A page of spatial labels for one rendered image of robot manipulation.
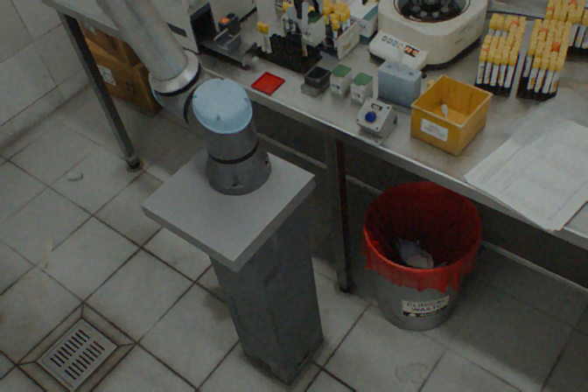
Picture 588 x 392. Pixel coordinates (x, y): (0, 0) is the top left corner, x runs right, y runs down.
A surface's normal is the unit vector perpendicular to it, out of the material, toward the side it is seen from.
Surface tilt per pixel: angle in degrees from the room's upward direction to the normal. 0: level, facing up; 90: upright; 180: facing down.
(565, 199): 0
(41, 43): 90
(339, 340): 0
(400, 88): 90
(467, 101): 90
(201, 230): 1
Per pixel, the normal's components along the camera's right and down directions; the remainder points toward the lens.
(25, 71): 0.79, 0.41
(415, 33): -0.72, 0.58
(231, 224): -0.11, -0.65
